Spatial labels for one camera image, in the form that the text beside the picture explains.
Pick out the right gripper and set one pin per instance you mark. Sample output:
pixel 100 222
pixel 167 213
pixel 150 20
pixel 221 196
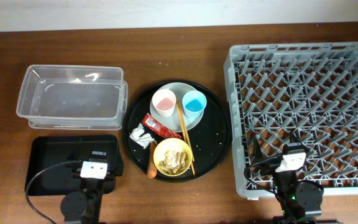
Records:
pixel 270 166

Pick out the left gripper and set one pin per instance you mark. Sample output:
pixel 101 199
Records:
pixel 118 167

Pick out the white tissue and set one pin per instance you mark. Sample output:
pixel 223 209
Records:
pixel 139 136

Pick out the red snack wrapper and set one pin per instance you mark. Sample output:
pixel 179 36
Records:
pixel 158 128

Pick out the yellow bowl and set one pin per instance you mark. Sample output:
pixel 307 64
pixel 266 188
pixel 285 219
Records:
pixel 172 144

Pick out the food scraps with rice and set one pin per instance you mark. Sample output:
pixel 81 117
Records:
pixel 174 162

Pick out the pink cup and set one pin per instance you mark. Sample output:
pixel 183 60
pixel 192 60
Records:
pixel 164 102

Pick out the wooden chopstick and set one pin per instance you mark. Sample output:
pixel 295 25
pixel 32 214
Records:
pixel 183 126
pixel 192 160

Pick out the blue cup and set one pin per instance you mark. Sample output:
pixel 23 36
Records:
pixel 194 102

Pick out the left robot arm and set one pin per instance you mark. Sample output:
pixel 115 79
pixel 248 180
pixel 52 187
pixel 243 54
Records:
pixel 84 204

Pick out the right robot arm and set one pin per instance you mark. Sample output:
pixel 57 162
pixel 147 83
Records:
pixel 300 200

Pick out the black rectangular waste tray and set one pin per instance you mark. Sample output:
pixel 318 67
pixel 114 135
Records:
pixel 47 151

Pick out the grey dishwasher rack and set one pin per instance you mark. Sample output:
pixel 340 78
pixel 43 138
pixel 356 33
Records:
pixel 310 90

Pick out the round black serving tray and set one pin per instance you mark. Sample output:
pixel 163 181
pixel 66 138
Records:
pixel 210 138

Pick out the grey ceramic plate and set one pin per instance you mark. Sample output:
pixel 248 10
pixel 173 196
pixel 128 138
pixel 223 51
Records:
pixel 172 122

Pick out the clear plastic bin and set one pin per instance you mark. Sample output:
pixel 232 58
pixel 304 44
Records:
pixel 73 97

